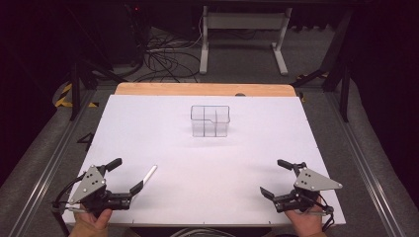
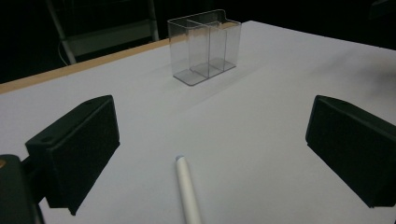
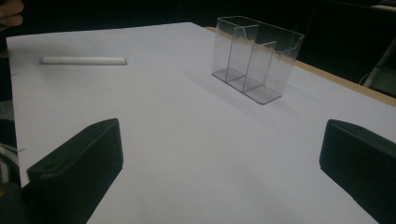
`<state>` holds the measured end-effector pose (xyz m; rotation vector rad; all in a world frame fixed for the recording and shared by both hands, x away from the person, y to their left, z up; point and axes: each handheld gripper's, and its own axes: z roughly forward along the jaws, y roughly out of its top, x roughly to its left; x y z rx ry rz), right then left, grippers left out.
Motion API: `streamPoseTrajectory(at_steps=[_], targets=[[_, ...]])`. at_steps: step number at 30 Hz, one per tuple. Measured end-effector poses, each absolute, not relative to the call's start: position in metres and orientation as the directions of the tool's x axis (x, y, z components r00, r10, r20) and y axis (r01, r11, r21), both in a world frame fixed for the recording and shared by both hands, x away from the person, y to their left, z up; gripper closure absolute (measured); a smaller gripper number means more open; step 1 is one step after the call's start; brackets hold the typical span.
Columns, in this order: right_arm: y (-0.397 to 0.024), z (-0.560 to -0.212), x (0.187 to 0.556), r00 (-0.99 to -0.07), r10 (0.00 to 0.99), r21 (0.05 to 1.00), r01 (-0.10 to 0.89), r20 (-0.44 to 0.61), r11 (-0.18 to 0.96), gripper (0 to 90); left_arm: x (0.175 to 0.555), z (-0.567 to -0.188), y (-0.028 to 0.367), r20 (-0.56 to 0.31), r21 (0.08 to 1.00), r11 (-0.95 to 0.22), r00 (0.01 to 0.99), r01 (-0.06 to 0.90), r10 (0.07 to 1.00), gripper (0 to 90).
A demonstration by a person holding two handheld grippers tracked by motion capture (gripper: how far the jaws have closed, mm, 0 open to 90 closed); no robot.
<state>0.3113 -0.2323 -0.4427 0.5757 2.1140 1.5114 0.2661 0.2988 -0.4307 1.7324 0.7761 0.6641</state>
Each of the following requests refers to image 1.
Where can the person's left hand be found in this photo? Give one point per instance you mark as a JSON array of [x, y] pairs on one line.
[[90, 227]]

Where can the black metal stand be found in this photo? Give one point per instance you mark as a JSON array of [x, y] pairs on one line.
[[75, 92], [344, 95]]

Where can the dark computer case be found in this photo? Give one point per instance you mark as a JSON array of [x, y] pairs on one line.
[[128, 33]]

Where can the clear plastic organizer box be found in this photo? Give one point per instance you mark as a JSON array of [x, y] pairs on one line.
[[209, 128]]

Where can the person's right hand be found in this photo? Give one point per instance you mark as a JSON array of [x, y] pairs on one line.
[[308, 223]]

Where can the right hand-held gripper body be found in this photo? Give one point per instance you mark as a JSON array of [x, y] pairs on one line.
[[313, 182]]

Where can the aluminium rail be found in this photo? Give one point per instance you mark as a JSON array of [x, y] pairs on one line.
[[364, 164], [49, 168]]

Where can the wooden table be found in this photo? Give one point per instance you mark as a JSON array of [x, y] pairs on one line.
[[204, 89]]

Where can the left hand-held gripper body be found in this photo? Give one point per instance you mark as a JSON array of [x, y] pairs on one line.
[[87, 184]]

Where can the white metal stand frame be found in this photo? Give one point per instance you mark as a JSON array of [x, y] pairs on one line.
[[243, 20]]

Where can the yellow black hazard tape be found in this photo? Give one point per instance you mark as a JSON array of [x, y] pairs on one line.
[[63, 98]]

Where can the white board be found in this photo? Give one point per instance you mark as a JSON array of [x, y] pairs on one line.
[[210, 171]]

